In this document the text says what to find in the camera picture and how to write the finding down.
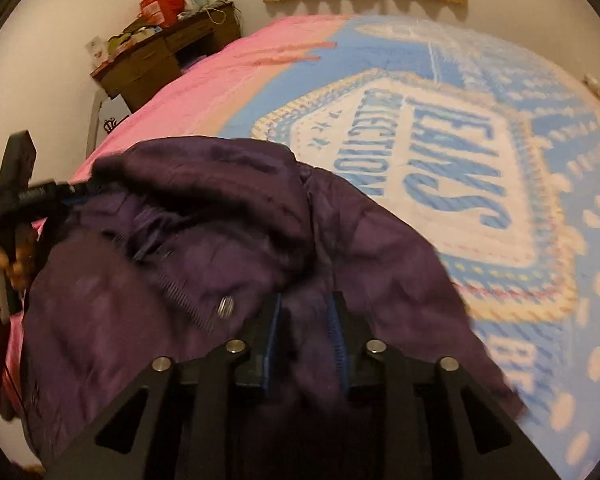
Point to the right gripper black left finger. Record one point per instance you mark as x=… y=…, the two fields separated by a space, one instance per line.
x=171 y=422

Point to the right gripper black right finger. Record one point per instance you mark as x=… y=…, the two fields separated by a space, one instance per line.
x=412 y=419

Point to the dark purple quilted jacket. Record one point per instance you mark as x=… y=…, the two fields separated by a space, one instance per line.
x=187 y=240

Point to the person's left hand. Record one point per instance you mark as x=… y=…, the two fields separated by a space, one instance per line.
x=20 y=272

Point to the white box beside desk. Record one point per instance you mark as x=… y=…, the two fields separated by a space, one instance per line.
x=106 y=114

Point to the dark wooden desk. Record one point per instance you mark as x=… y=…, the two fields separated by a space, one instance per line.
x=139 y=73

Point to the red gift box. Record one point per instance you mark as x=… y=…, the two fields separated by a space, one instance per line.
x=162 y=13

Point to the pink and blue bed blanket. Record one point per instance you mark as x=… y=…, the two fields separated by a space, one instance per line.
x=487 y=150

